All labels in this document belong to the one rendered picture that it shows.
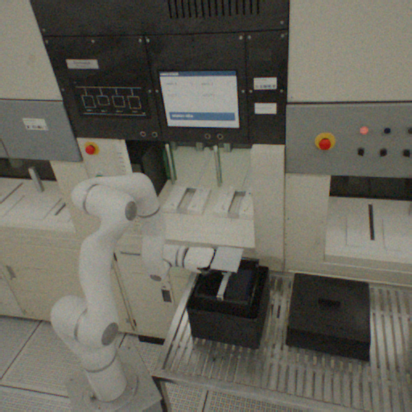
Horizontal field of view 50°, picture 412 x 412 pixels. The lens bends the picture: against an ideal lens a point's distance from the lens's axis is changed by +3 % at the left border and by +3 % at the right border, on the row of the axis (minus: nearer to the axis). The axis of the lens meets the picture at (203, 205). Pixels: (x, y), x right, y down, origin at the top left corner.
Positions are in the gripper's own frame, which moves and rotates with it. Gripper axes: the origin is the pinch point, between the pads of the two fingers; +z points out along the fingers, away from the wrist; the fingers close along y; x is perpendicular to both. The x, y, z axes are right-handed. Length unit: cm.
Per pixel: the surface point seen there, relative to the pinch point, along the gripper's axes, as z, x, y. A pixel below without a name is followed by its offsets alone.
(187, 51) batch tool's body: -16, 69, -30
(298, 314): 27.4, -19.9, 2.0
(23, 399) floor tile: -118, -106, 18
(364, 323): 50, -20, 1
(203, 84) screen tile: -11, 58, -30
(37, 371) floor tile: -121, -106, 2
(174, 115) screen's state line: -24, 46, -29
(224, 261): 0.7, 2.5, 2.1
